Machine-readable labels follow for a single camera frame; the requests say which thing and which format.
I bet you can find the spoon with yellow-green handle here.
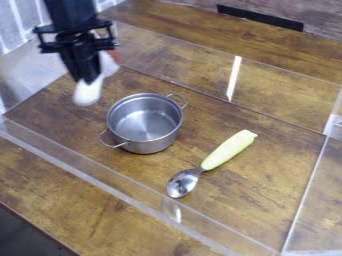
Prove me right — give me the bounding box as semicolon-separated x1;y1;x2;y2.
166;130;258;198

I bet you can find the black bar on table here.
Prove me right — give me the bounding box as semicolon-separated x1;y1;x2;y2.
217;4;305;32

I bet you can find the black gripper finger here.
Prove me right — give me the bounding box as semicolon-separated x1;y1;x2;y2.
61;48;82;81
77;42;102;84

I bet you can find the clear acrylic enclosure wall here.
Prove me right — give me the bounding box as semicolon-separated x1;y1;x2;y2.
0;0;342;256

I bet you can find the small silver metal pot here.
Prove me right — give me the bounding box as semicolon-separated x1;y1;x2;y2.
99;93;189;154

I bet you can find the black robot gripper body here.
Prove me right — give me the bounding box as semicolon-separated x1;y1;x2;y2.
34;0;119;53

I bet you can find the plush mushroom red cap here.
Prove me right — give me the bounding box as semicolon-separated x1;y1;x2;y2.
73;50;121;106

